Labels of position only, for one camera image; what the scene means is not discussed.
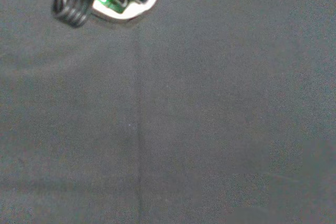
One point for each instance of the black bench cloth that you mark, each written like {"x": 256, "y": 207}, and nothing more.
{"x": 168, "y": 119}

